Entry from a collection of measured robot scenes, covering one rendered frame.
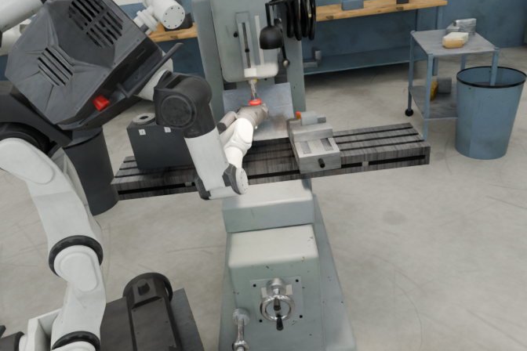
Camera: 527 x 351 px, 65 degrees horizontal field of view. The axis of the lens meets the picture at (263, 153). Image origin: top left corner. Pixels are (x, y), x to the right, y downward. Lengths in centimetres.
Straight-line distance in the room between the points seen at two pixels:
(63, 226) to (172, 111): 47
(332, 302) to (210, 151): 121
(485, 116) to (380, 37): 288
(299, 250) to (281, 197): 20
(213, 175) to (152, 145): 61
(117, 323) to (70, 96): 98
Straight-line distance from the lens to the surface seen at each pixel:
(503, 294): 254
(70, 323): 148
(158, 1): 113
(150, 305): 170
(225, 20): 143
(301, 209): 154
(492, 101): 346
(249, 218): 155
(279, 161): 160
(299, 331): 171
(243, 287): 153
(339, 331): 199
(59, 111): 102
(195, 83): 108
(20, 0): 118
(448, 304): 242
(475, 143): 363
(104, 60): 95
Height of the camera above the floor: 175
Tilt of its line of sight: 27 degrees down
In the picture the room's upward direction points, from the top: 8 degrees counter-clockwise
